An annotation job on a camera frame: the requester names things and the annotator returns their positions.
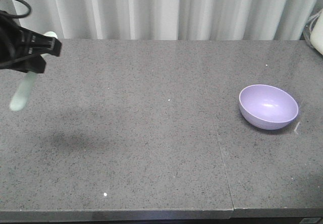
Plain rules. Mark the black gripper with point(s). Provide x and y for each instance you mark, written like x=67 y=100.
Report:
x=30 y=44

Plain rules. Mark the mint green plastic spoon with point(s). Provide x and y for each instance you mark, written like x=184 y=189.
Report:
x=20 y=97

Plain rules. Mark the purple plastic bowl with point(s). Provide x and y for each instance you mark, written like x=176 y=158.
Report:
x=267 y=107

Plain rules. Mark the white pleated curtain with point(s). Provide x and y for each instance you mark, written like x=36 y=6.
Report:
x=171 y=19

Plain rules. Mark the white rice cooker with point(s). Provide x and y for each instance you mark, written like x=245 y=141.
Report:
x=316 y=38

